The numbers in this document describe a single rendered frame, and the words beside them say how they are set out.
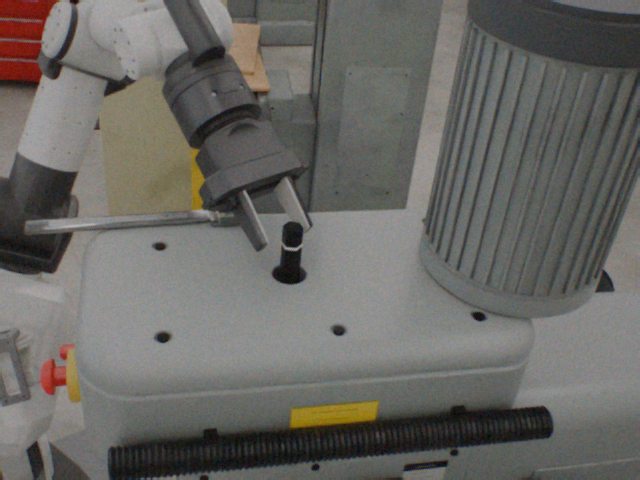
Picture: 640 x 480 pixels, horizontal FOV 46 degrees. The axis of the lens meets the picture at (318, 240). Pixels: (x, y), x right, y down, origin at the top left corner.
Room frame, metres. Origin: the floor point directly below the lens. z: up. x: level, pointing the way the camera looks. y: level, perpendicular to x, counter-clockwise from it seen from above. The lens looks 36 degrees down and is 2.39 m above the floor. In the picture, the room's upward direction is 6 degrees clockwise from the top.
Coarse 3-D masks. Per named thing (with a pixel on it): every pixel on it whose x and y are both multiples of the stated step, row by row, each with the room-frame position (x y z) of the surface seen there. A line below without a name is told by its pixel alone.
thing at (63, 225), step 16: (32, 224) 0.66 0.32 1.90; (48, 224) 0.67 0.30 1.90; (64, 224) 0.67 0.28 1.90; (80, 224) 0.67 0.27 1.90; (96, 224) 0.68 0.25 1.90; (112, 224) 0.68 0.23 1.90; (128, 224) 0.68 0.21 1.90; (144, 224) 0.69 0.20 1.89; (160, 224) 0.69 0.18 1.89; (176, 224) 0.70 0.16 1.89; (224, 224) 0.71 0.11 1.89
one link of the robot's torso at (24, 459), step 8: (32, 448) 1.00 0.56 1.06; (0, 456) 0.95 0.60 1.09; (8, 456) 0.96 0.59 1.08; (16, 456) 0.96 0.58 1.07; (24, 456) 0.97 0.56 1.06; (32, 456) 0.98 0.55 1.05; (40, 456) 1.00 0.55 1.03; (0, 464) 0.94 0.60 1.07; (8, 464) 0.95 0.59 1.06; (16, 464) 0.96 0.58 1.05; (24, 464) 0.97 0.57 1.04; (32, 464) 0.98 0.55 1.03; (40, 464) 0.99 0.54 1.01; (8, 472) 0.95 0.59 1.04; (16, 472) 0.95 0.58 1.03; (24, 472) 0.96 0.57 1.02; (32, 472) 0.97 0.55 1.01
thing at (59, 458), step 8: (56, 448) 1.37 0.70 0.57; (56, 456) 1.35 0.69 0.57; (64, 456) 1.35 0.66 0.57; (56, 464) 1.32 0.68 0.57; (64, 464) 1.32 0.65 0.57; (72, 464) 1.32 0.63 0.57; (56, 472) 1.29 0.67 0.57; (64, 472) 1.29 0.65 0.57; (72, 472) 1.30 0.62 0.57; (80, 472) 1.30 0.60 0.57
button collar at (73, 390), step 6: (72, 348) 0.59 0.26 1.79; (72, 354) 0.58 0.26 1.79; (66, 360) 0.57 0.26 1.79; (72, 360) 0.57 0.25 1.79; (66, 366) 0.56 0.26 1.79; (72, 366) 0.56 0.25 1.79; (66, 372) 0.56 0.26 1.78; (72, 372) 0.56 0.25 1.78; (66, 378) 0.55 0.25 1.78; (72, 378) 0.55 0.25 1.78; (66, 384) 0.55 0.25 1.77; (72, 384) 0.55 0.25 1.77; (78, 384) 0.55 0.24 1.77; (72, 390) 0.55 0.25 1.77; (78, 390) 0.55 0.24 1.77; (72, 396) 0.55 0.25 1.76; (78, 396) 0.55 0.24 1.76; (72, 402) 0.55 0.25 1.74
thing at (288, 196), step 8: (288, 176) 0.69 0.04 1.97; (280, 184) 0.69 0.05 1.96; (288, 184) 0.68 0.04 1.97; (280, 192) 0.69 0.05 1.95; (288, 192) 0.68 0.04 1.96; (296, 192) 0.68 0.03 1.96; (280, 200) 0.69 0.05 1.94; (288, 200) 0.68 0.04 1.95; (296, 200) 0.67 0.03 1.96; (288, 208) 0.68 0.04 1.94; (296, 208) 0.67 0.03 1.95; (304, 208) 0.67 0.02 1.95; (296, 216) 0.67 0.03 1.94; (304, 216) 0.66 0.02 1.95; (304, 224) 0.66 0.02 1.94; (304, 232) 0.66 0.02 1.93
